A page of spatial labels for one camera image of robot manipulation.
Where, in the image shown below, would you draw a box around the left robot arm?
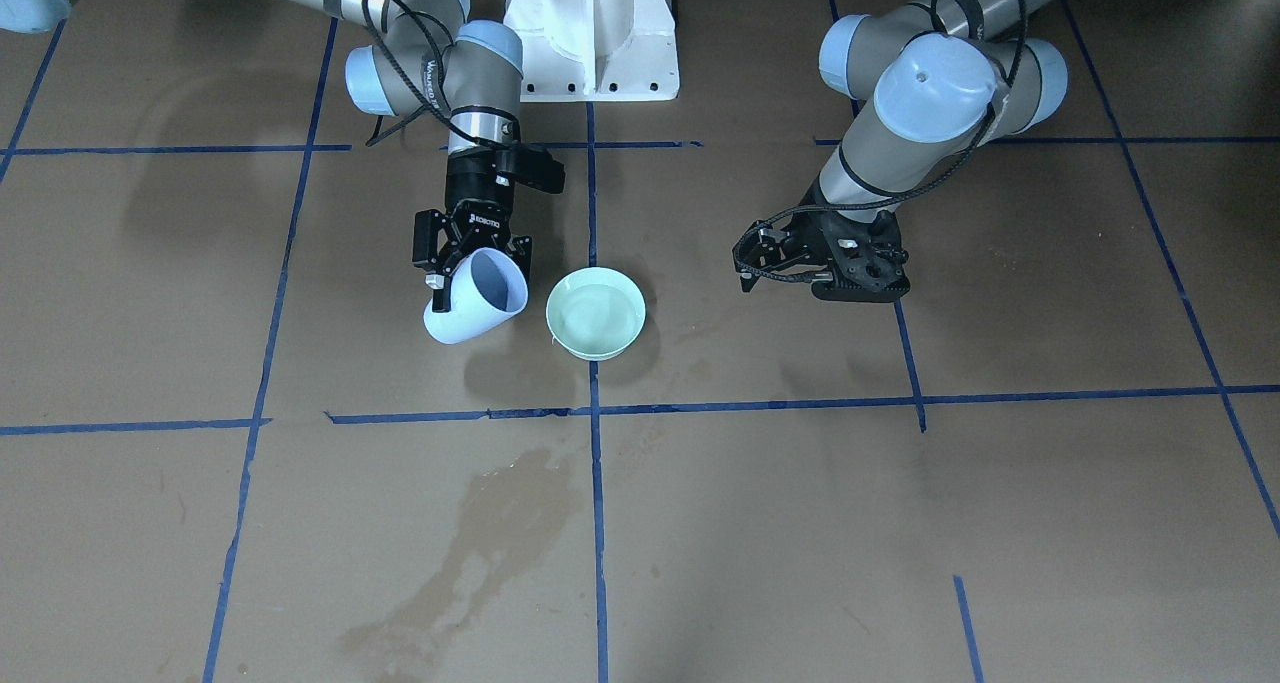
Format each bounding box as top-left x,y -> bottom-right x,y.
732,0 -> 1069,303

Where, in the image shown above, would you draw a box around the green ceramic bowl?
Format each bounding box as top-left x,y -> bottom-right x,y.
545,267 -> 646,361

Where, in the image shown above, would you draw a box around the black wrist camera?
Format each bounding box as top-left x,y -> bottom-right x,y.
812,212 -> 910,303
494,142 -> 564,194

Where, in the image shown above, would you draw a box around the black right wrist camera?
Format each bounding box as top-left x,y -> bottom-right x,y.
494,142 -> 564,194

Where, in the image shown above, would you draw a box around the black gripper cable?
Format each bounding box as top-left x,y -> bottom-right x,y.
362,0 -> 521,153
733,0 -> 1029,284

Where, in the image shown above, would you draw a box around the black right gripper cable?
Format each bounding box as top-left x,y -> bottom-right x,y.
362,0 -> 521,153

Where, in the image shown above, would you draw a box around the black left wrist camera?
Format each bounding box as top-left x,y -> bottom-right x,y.
812,212 -> 910,303

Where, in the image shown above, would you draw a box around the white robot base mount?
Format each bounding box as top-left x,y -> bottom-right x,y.
503,0 -> 681,104

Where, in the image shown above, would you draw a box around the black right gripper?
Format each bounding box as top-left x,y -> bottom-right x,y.
413,147 -> 534,313

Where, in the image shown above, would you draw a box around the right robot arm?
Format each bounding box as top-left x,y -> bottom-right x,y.
257,0 -> 564,320

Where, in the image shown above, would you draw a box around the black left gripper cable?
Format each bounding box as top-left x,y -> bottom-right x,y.
733,0 -> 1029,284

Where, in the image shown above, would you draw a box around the blue plastic cup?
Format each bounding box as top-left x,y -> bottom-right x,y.
422,247 -> 529,345

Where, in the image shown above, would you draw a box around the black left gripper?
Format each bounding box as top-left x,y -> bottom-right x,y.
733,208 -> 887,288

